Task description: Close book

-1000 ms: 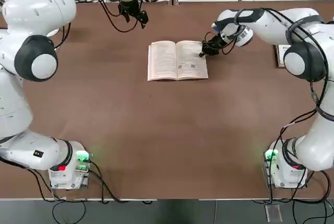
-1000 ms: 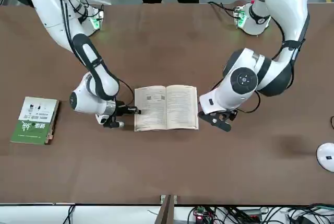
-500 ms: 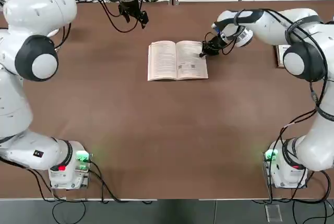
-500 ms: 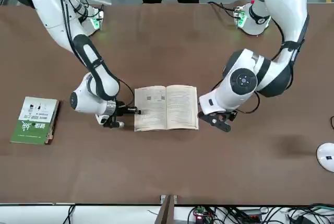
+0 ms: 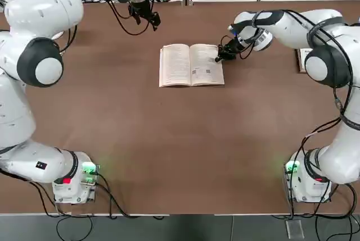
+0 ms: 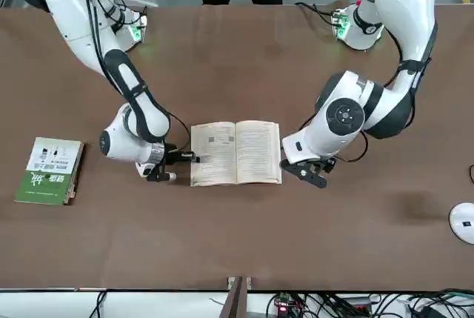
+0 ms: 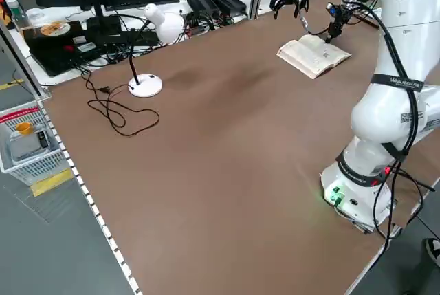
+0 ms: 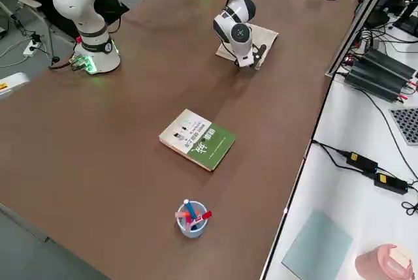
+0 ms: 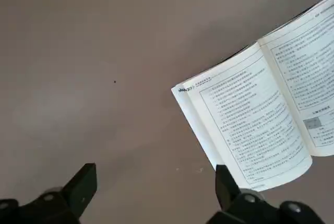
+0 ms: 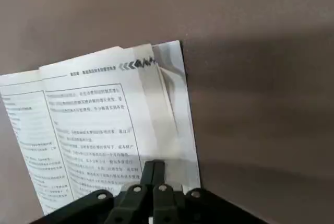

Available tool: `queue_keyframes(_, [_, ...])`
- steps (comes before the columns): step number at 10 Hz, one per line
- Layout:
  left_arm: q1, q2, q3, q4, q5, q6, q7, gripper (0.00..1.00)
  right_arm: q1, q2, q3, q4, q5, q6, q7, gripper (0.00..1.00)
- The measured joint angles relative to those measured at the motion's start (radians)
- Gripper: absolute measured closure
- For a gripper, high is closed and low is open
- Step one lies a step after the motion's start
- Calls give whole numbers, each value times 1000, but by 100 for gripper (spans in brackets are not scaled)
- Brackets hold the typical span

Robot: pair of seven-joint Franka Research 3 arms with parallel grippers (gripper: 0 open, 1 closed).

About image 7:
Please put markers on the black flat case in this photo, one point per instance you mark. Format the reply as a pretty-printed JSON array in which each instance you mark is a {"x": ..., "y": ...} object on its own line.
[{"x": 51, "y": 54}]

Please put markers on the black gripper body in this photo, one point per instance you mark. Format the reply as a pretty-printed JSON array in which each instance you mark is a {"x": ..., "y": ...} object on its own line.
[{"x": 337, "y": 25}]

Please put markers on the yellow cup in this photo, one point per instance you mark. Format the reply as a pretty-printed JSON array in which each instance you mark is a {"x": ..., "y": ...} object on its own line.
[{"x": 24, "y": 129}]

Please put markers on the white plastic basket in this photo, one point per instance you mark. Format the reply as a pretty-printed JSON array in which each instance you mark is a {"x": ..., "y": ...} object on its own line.
[{"x": 34, "y": 167}]

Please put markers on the orange white disc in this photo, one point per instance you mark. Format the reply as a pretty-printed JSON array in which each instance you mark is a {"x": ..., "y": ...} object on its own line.
[{"x": 55, "y": 29}]

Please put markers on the clear plastic bottle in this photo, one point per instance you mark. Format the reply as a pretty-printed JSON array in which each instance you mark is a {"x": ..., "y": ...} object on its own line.
[{"x": 15, "y": 13}]

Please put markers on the black finned power box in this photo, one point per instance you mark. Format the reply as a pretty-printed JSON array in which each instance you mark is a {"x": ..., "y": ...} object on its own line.
[
  {"x": 203, "y": 2},
  {"x": 228, "y": 1}
]

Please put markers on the white desk lamp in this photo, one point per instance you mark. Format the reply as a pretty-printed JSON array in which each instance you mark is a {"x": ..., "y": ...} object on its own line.
[{"x": 168, "y": 27}]

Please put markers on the white blue cover book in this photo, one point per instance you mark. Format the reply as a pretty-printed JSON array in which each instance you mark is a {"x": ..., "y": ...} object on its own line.
[{"x": 309, "y": 57}]

